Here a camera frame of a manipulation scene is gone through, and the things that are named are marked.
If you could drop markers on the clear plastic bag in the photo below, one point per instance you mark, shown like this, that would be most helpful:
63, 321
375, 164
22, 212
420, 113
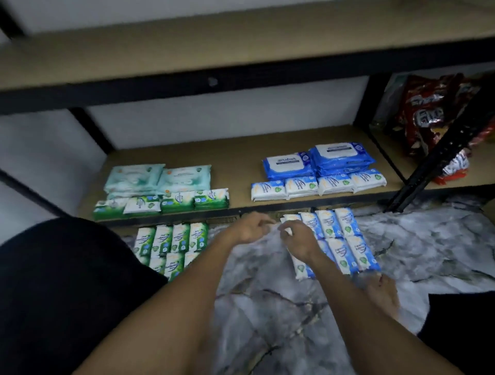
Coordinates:
384, 104

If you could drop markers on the person's left forearm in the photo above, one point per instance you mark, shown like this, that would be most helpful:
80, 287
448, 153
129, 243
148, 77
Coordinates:
174, 309

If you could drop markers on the adjoining black metal shelf rack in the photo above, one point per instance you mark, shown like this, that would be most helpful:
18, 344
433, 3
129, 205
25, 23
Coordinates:
444, 150

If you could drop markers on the person's right fingers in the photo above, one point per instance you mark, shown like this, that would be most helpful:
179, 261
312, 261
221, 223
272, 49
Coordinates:
287, 231

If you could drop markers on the rows of blue wipes packets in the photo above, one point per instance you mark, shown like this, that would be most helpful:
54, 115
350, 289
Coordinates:
348, 247

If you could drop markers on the wooden shelf board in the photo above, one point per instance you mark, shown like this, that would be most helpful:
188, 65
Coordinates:
236, 162
193, 46

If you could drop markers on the small blue white wipes packet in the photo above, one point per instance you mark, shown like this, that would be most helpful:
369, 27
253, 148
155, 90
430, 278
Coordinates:
268, 191
368, 180
301, 187
335, 184

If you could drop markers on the person's right forearm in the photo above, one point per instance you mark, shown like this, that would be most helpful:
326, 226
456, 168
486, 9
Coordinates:
367, 328

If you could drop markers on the person's right hand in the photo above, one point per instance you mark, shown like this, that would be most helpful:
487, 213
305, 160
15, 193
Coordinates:
303, 241

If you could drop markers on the person's left fingers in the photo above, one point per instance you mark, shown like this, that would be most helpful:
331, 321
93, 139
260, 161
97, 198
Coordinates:
265, 224

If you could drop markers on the large blue wipes pack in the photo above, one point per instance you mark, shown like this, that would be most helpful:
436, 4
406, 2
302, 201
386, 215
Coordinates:
344, 170
287, 165
340, 152

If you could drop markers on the rows of green wipes packets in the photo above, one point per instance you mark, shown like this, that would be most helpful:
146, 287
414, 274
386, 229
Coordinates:
170, 243

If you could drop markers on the small green wipes packet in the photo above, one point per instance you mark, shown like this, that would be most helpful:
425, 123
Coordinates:
177, 201
211, 199
109, 209
141, 204

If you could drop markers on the single blue white wipes packet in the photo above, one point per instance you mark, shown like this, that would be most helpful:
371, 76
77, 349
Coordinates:
293, 218

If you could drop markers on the pale green wipes pack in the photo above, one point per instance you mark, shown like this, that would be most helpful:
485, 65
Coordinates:
133, 177
185, 178

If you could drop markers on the pile of red snack bags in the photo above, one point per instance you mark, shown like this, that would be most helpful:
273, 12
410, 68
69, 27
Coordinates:
429, 112

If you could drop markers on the person's left hand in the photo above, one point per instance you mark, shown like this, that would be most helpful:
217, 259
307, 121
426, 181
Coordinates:
249, 228

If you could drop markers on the person's bare foot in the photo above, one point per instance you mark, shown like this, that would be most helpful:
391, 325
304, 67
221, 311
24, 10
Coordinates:
383, 295

